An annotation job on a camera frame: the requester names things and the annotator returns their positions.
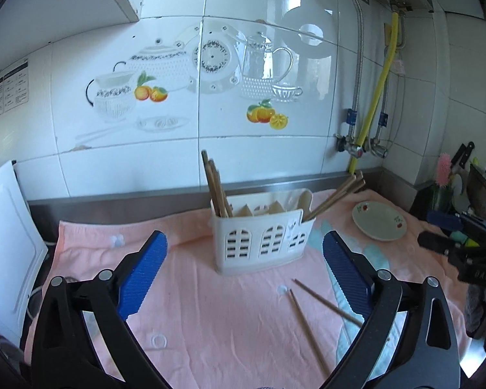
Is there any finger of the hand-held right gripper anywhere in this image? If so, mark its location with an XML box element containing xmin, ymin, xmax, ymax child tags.
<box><xmin>417</xmin><ymin>230</ymin><xmax>470</xmax><ymax>260</ymax></box>
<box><xmin>426</xmin><ymin>209</ymin><xmax>486</xmax><ymax>236</ymax></box>

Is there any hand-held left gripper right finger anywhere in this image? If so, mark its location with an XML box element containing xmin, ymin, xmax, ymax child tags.
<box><xmin>318</xmin><ymin>230</ymin><xmax>462</xmax><ymax>389</ymax></box>

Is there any white plate with fruit print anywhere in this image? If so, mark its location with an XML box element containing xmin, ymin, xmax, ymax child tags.
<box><xmin>352</xmin><ymin>200</ymin><xmax>408</xmax><ymax>242</ymax></box>

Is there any metal water valve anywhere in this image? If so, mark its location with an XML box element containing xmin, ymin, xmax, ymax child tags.
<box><xmin>368</xmin><ymin>138</ymin><xmax>389</xmax><ymax>159</ymax></box>

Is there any green glass bottle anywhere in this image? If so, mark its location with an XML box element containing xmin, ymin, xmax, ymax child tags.
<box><xmin>431</xmin><ymin>183</ymin><xmax>455</xmax><ymax>213</ymax></box>

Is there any pink bottle brush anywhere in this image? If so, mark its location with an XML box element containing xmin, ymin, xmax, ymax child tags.
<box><xmin>434</xmin><ymin>153</ymin><xmax>453</xmax><ymax>188</ymax></box>

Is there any teal yellow-green sponge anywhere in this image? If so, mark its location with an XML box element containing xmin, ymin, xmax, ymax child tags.
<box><xmin>449</xmin><ymin>230</ymin><xmax>479</xmax><ymax>249</ymax></box>

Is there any teaware wall decal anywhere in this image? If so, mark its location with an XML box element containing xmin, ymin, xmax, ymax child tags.
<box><xmin>85</xmin><ymin>24</ymin><xmax>304</xmax><ymax>132</ymax></box>

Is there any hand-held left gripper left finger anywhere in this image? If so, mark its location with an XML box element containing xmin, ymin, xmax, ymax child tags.
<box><xmin>24</xmin><ymin>230</ymin><xmax>173</xmax><ymax>389</ymax></box>

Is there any wooden chopstick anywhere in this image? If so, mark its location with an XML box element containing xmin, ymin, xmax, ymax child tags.
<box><xmin>308</xmin><ymin>181</ymin><xmax>367</xmax><ymax>223</ymax></box>
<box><xmin>208</xmin><ymin>159</ymin><xmax>228</xmax><ymax>218</ymax></box>
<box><xmin>288</xmin><ymin>289</ymin><xmax>332</xmax><ymax>378</ymax></box>
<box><xmin>306</xmin><ymin>175</ymin><xmax>366</xmax><ymax>223</ymax></box>
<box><xmin>214</xmin><ymin>167</ymin><xmax>233</xmax><ymax>217</ymax></box>
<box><xmin>303</xmin><ymin>170</ymin><xmax>364</xmax><ymax>221</ymax></box>
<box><xmin>292</xmin><ymin>278</ymin><xmax>364</xmax><ymax>325</ymax></box>
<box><xmin>201</xmin><ymin>150</ymin><xmax>224</xmax><ymax>218</ymax></box>

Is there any black and white wall label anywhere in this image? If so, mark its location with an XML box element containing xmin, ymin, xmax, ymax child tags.
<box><xmin>0</xmin><ymin>59</ymin><xmax>30</xmax><ymax>119</ymax></box>

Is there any pink towel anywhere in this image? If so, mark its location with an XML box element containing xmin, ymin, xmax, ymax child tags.
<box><xmin>22</xmin><ymin>188</ymin><xmax>470</xmax><ymax>389</ymax></box>

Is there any valve with red handle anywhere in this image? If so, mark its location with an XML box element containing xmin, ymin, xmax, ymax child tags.
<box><xmin>335</xmin><ymin>134</ymin><xmax>368</xmax><ymax>159</ymax></box>

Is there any yellow gas hose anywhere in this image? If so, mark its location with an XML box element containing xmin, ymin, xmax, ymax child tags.
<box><xmin>348</xmin><ymin>11</ymin><xmax>400</xmax><ymax>176</ymax></box>

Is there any white plastic utensil holder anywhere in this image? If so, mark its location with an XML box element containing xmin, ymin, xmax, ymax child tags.
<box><xmin>208</xmin><ymin>188</ymin><xmax>317</xmax><ymax>276</ymax></box>

